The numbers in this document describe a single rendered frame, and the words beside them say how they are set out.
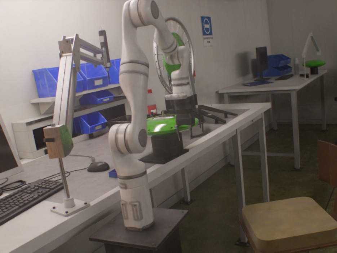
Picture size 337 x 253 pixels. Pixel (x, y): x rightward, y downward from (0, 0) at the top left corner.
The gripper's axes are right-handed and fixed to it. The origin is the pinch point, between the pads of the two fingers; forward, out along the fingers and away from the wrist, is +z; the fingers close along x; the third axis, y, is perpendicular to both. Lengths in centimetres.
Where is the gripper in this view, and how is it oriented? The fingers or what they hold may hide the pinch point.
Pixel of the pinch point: (185, 140)
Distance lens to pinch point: 147.6
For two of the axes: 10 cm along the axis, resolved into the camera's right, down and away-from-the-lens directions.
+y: 4.1, -2.4, 8.8
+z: 1.2, 9.7, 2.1
